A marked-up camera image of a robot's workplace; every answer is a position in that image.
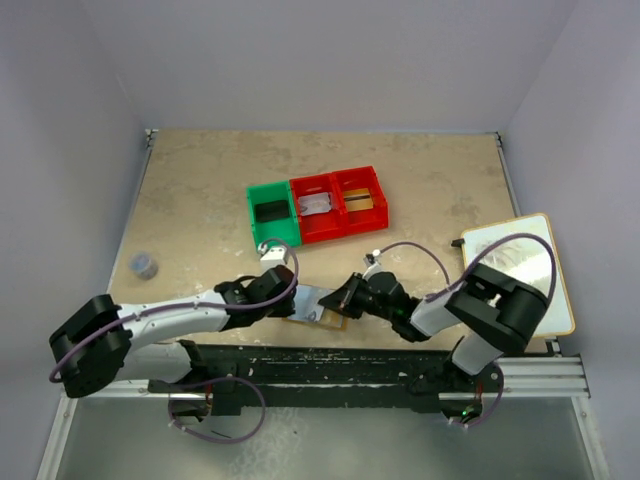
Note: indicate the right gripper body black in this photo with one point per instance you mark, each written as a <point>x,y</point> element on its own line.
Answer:
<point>358,293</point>

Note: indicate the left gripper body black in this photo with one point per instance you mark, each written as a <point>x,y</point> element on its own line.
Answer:
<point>288,291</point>

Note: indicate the silver card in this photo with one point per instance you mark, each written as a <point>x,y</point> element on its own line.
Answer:
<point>306,304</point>
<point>315,204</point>

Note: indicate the green plastic bin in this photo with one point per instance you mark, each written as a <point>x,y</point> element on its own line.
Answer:
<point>286,229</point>

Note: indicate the red bin with silver card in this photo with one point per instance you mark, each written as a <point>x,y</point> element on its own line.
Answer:
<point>323,227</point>

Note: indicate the red bin with gold card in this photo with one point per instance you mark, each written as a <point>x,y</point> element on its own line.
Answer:
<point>362,221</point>

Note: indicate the white board with wooden frame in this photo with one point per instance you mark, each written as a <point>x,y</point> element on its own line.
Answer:
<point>527,261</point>

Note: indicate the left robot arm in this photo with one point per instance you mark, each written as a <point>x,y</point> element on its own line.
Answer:
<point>104,342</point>

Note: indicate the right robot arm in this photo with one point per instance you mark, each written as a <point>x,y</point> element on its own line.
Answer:
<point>501,312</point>

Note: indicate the gold card with black stripe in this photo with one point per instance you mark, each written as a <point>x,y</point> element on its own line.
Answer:
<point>358,200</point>

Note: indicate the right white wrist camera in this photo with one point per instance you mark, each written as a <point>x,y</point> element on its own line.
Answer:
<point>373,265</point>

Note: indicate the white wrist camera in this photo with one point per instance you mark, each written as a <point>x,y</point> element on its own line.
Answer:
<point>272,255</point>
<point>373,265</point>

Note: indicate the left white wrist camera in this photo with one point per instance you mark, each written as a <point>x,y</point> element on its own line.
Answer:
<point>272,255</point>

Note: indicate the aluminium frame rail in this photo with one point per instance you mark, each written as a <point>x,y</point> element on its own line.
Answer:
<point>524,377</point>

